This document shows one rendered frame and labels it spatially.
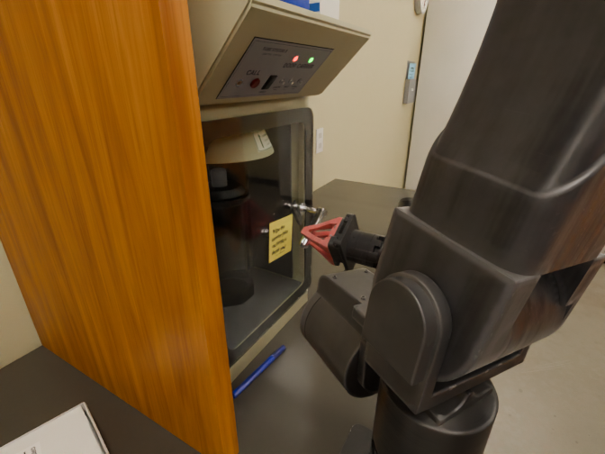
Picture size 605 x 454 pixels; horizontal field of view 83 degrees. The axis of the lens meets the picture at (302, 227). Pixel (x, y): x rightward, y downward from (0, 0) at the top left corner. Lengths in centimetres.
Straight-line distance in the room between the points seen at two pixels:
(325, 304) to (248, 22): 27
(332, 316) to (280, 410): 41
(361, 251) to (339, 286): 34
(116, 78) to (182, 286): 21
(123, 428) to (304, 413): 28
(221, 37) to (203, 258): 22
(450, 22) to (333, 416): 320
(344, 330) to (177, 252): 21
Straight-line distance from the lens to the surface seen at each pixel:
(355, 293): 22
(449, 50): 344
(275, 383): 67
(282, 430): 61
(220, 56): 39
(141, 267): 44
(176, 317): 43
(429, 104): 346
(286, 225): 64
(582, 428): 217
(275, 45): 44
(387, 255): 16
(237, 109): 52
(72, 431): 65
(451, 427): 19
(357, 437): 30
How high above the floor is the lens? 144
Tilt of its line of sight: 24 degrees down
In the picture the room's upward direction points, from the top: straight up
